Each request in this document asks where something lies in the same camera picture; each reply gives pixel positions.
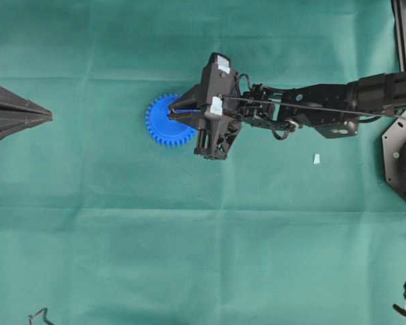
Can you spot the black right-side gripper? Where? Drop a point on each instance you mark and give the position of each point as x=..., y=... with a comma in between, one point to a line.
x=209, y=107

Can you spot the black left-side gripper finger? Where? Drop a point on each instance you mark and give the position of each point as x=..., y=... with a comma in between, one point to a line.
x=14, y=121
x=12, y=101

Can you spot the blue plastic gear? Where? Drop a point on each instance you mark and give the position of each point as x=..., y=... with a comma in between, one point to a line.
x=163, y=130

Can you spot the black right-side robot arm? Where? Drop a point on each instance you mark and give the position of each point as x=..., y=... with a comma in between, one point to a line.
x=333, y=110

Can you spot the green cloth mat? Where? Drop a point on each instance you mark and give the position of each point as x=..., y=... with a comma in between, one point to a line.
x=101, y=225

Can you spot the bent metal wire clip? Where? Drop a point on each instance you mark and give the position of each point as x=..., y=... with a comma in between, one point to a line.
x=43, y=314

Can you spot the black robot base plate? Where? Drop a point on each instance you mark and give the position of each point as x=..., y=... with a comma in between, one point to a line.
x=394, y=153

